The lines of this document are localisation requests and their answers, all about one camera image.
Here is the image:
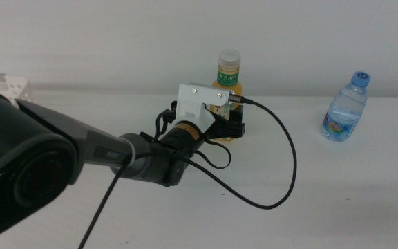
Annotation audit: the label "orange juice bottle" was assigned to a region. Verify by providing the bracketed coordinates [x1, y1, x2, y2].
[209, 48, 243, 142]

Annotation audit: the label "white perforated plastic basket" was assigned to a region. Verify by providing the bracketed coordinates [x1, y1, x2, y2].
[3, 75, 33, 107]

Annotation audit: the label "clear water bottle blue cap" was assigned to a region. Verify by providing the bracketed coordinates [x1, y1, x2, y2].
[320, 71, 371, 142]

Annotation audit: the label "thin black cable loop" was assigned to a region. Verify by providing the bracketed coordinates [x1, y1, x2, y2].
[155, 110, 232, 170]

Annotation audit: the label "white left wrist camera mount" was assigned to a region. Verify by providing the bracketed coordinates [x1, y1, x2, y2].
[175, 82, 234, 134]

